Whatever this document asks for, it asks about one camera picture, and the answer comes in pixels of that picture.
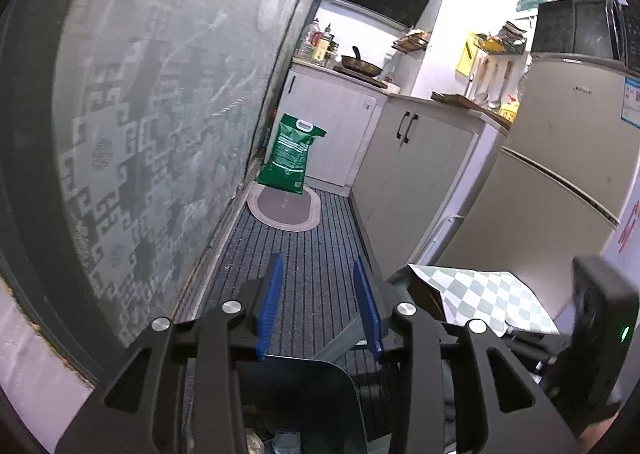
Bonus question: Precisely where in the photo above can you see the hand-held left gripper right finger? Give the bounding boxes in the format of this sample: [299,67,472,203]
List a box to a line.
[352,257,581,454]

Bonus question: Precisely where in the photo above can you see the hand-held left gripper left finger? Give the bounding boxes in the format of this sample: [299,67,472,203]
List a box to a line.
[55,254,286,454]

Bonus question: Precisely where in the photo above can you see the dark trash bin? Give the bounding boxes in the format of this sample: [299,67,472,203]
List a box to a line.
[237,358,369,454]

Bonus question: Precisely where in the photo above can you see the grey metal table leg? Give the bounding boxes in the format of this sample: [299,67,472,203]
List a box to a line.
[317,330,402,366]

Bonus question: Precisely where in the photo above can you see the grey striped floor runner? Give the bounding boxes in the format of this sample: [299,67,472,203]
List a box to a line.
[172,187,401,435]

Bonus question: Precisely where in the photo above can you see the oval grey pink mat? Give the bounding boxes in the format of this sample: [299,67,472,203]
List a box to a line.
[246,183,322,234]

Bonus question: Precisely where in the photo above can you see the green white checkered tablecloth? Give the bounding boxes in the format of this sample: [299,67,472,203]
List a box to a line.
[407,263,561,336]

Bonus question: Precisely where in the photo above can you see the white two-door cabinet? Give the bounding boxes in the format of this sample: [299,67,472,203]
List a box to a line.
[350,97,512,276]

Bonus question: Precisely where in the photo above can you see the green rice bag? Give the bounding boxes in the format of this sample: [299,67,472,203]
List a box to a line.
[256,113,328,195]

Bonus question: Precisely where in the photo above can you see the beige refrigerator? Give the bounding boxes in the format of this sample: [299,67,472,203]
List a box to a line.
[434,52,640,317]

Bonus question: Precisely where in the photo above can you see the white stove base cabinet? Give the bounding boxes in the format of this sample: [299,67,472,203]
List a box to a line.
[282,65,389,188]

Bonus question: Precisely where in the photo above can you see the patterned frosted glass door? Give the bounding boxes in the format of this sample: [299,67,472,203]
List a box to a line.
[0,0,347,387]

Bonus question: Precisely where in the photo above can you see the wooden cutting board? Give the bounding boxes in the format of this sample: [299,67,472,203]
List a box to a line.
[431,91,514,131]

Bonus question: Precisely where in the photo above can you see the dark cooktop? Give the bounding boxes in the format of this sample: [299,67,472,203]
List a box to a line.
[331,65,390,89]

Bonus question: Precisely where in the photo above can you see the blue white fridge sticker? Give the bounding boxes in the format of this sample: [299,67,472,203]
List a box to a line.
[620,77,640,128]

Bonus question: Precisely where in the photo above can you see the hanging kitchen utensils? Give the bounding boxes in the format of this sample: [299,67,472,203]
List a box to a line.
[467,57,517,108]

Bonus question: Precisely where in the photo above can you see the group of condiment bottles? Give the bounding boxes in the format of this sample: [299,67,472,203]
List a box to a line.
[295,20,340,66]

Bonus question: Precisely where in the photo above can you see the yellow hanging item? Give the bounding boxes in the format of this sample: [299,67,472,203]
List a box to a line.
[455,32,479,76]

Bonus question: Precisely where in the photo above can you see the black microwave oven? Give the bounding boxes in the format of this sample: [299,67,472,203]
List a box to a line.
[530,0,640,71]

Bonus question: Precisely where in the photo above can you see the wok with black handle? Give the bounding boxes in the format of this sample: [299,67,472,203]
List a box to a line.
[341,46,385,76]

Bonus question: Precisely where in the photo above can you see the wall spice shelf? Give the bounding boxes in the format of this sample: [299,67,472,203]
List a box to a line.
[392,29,432,53]

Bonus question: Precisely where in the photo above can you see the wall utensil rack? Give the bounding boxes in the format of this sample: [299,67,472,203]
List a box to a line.
[470,22,529,58]

